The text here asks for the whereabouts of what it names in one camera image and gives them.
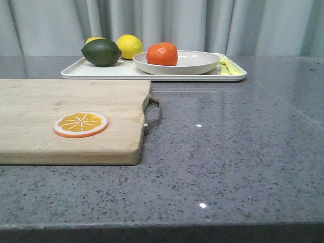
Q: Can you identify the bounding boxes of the pale yellow plastic fork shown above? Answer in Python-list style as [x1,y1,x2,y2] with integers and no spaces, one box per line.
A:
[219,56,231,75]

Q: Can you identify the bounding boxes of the wooden cutting board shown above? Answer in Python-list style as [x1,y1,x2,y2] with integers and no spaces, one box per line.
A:
[1,79,151,165]

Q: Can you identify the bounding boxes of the pale yellow plastic spoon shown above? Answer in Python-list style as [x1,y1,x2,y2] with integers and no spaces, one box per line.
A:
[220,55,247,75]

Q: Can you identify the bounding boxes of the beige round plate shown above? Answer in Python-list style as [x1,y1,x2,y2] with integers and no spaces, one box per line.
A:
[133,50,220,75]

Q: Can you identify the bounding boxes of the dark green lime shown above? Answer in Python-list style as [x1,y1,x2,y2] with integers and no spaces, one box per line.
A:
[81,38,122,66]

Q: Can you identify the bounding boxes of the yellow lemon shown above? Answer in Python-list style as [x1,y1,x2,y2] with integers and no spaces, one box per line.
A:
[116,34,143,60]
[85,36,105,44]

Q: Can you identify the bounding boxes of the white bear-print tray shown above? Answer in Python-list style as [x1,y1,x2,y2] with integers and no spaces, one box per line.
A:
[61,58,247,82]

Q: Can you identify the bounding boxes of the orange slice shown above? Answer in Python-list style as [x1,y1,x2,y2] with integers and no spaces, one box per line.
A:
[53,112,108,138]

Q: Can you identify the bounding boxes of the orange mandarin fruit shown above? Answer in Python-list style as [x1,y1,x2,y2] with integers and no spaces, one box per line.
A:
[146,42,178,66]

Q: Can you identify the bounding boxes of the metal cutting board handle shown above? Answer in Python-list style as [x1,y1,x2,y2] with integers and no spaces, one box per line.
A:
[143,96,162,134]

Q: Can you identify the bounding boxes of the grey curtain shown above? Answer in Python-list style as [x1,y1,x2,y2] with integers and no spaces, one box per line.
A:
[1,1,323,57]

